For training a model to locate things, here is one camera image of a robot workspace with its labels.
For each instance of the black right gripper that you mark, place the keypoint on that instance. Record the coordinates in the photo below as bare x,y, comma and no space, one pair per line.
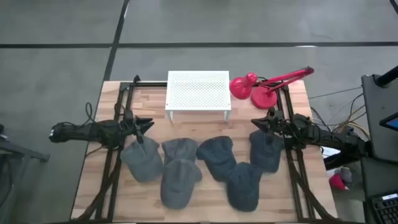
275,124

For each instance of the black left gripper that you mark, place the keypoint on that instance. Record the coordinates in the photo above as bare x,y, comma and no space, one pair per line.
130,126

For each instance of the blue denim baseball cap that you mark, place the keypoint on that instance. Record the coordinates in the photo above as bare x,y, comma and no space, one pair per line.
217,155
264,155
244,189

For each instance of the grey denim baseball cap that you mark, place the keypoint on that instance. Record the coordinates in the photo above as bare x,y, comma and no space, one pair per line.
178,186
180,149
143,161

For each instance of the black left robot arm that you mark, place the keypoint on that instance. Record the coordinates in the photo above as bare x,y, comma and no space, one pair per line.
90,132

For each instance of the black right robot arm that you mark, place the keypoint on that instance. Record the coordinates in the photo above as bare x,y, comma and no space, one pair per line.
326,137

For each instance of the red desk lamp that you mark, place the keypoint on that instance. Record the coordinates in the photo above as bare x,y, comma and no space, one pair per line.
264,98

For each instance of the white perforated metal shelf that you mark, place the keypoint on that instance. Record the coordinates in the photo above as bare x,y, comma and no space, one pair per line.
198,90

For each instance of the white paper sheet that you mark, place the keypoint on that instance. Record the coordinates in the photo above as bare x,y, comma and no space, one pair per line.
330,152

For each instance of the black desk bar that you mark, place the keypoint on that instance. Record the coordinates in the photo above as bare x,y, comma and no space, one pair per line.
335,162

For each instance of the red cloth item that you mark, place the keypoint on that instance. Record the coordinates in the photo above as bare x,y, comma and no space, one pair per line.
337,183

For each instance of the grey cloth item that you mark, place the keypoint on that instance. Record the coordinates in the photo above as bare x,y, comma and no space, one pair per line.
346,175

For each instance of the dark grey side desk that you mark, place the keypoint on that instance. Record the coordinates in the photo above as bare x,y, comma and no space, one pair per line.
382,140

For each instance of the black lower desk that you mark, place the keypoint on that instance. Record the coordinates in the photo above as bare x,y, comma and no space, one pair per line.
376,177

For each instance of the tablet with blue screen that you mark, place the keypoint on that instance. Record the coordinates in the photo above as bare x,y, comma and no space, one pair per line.
391,123

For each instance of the dark grey metal stand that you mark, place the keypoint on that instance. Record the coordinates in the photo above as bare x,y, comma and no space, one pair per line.
18,152

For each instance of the black pole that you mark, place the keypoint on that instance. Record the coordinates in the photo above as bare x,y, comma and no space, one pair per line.
387,77

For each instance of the black keyboard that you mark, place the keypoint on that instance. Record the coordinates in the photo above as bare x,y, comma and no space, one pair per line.
385,208

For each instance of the black aluminium table frame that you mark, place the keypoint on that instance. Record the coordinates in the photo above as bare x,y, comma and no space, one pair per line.
149,84

